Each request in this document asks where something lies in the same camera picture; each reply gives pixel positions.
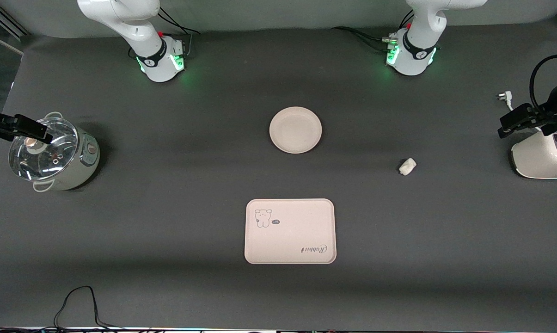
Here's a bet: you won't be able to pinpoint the thin black floor cable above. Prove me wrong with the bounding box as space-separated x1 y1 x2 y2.
0 285 126 333

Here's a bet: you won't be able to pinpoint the beige rabbit print tray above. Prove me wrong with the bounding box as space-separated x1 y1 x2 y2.
244 198 337 265

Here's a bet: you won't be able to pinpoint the black arm base cables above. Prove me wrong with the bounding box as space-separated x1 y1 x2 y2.
156 8 201 58
331 10 415 51

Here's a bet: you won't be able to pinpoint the cream toaster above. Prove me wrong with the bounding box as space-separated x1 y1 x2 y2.
511 129 557 180

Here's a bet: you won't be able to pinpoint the black left arm base cables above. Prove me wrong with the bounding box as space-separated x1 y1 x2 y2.
331 10 415 51

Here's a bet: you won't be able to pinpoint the glass pot lid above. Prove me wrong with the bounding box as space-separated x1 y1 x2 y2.
9 117 79 182

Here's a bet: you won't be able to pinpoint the black right arm base cables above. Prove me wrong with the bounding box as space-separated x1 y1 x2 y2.
156 8 201 58

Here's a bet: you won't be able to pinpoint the aluminium frame rail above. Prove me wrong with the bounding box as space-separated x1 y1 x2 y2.
0 0 30 37

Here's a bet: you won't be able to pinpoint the white power plug cord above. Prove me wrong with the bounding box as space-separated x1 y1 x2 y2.
496 91 514 112

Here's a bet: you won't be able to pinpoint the white steamed bun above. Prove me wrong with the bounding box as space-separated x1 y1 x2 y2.
398 157 417 177

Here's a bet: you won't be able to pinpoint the pale green electric cooking pot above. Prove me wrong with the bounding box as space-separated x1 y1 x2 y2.
9 111 101 192

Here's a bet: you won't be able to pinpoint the round beige plate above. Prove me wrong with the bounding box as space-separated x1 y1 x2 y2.
269 106 323 154

